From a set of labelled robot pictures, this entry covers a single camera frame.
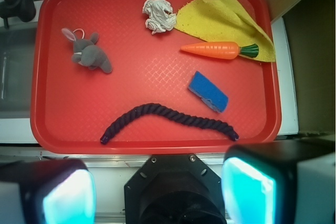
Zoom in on yellow cloth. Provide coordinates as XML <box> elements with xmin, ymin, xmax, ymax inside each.
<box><xmin>174</xmin><ymin>0</ymin><xmax>276</xmax><ymax>62</ymax></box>

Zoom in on grey plush bunny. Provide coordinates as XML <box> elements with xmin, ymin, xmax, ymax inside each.
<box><xmin>61</xmin><ymin>28</ymin><xmax>112</xmax><ymax>74</ymax></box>

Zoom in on orange plastic toy carrot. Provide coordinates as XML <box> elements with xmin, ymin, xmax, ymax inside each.
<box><xmin>180</xmin><ymin>41</ymin><xmax>259</xmax><ymax>60</ymax></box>

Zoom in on black octagonal mount plate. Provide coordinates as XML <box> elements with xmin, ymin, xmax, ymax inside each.
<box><xmin>124</xmin><ymin>154</ymin><xmax>227</xmax><ymax>223</ymax></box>

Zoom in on dark purple rope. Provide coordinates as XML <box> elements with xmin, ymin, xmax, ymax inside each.
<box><xmin>100</xmin><ymin>103</ymin><xmax>240</xmax><ymax>146</ymax></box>

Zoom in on red plastic tray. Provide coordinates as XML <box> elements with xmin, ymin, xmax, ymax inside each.
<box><xmin>30</xmin><ymin>0</ymin><xmax>281</xmax><ymax>155</ymax></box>

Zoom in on metal sink basin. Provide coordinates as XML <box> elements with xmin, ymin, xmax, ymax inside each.
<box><xmin>1</xmin><ymin>23</ymin><xmax>37</xmax><ymax>119</ymax></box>

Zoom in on crumpled white paper ball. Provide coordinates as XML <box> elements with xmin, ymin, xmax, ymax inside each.
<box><xmin>142</xmin><ymin>0</ymin><xmax>176</xmax><ymax>35</ymax></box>

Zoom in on blue sponge block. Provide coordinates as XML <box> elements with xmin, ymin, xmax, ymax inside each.
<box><xmin>188</xmin><ymin>71</ymin><xmax>228</xmax><ymax>113</ymax></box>

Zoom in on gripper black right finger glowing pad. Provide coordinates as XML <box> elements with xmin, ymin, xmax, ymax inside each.
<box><xmin>221</xmin><ymin>140</ymin><xmax>335</xmax><ymax>223</ymax></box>

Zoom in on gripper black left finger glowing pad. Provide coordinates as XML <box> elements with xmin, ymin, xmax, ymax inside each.
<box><xmin>1</xmin><ymin>159</ymin><xmax>96</xmax><ymax>223</ymax></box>

